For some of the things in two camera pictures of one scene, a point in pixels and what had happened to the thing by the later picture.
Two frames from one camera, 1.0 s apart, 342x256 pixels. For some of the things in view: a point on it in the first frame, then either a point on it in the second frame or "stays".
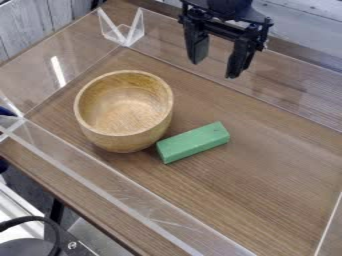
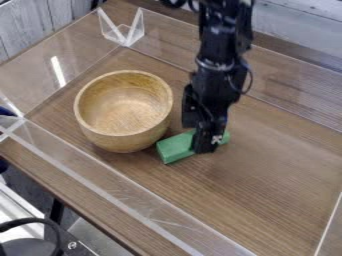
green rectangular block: x=194 y=141 stays
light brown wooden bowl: x=123 y=109 stays
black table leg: x=57 y=209 stays
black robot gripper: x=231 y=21 to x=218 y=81
